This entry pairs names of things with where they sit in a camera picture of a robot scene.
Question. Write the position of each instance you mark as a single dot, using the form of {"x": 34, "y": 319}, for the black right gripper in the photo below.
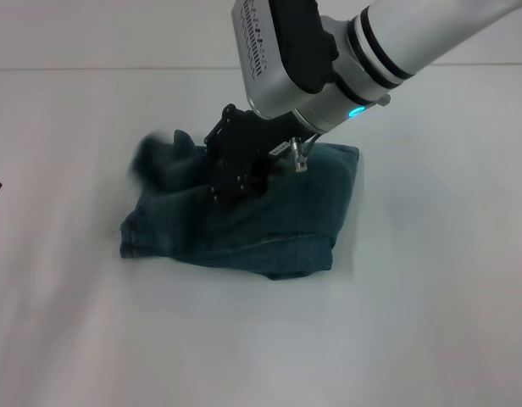
{"x": 244, "y": 140}

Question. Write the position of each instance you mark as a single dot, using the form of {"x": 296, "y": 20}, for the blue denim shorts with print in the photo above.
{"x": 295, "y": 220}

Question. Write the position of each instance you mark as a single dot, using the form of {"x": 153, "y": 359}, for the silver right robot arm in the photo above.
{"x": 413, "y": 38}

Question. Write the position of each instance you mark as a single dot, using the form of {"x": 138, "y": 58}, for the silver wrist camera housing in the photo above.
{"x": 269, "y": 55}

